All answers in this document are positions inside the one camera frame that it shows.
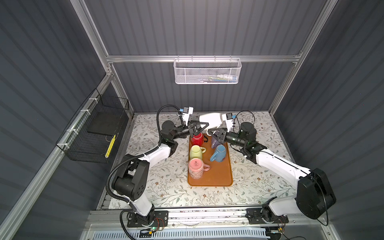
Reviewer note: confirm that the white slotted cable duct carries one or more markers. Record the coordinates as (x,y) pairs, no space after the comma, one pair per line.
(204,233)

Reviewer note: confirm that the blue mug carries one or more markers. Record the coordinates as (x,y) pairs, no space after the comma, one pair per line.
(219,154)

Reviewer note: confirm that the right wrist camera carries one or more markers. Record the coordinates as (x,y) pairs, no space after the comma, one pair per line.
(229,120)

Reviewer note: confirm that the aluminium rail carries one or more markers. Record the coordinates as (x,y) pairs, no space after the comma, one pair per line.
(190,216)

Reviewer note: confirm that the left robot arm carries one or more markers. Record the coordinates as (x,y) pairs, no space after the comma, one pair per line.
(127,181)

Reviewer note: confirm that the light green mug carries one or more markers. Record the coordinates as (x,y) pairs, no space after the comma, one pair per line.
(197,152)

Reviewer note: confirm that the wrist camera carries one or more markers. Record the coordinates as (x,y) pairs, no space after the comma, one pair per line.
(185,113)
(229,120)

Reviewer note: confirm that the black wire basket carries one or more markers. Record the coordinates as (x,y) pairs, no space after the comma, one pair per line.
(101,117)

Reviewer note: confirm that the red mug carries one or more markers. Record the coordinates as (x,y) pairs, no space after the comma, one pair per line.
(199,140)

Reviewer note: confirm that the white wire mesh basket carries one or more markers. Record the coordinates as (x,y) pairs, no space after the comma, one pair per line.
(207,71)

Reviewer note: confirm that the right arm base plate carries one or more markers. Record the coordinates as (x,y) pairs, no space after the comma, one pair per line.
(264,216)

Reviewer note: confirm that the purple mug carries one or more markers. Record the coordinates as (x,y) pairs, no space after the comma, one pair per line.
(214,143)

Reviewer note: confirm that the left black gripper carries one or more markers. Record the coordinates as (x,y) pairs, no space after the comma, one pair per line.
(191,129)

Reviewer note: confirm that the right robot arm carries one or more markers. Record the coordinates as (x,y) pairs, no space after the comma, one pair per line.
(314,193)

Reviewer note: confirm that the pink patterned mug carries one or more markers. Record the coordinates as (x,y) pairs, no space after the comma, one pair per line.
(197,168)

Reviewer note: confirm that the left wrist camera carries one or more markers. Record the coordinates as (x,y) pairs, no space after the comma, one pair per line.
(185,113)

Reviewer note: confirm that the orange plastic tray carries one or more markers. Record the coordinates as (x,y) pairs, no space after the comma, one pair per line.
(220,174)

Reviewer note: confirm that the yellow marker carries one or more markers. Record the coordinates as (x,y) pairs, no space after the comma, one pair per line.
(110,147)

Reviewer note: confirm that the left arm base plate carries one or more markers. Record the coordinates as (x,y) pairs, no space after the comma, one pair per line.
(154,219)

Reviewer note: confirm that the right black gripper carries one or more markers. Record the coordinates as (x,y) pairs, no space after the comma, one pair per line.
(222,135)

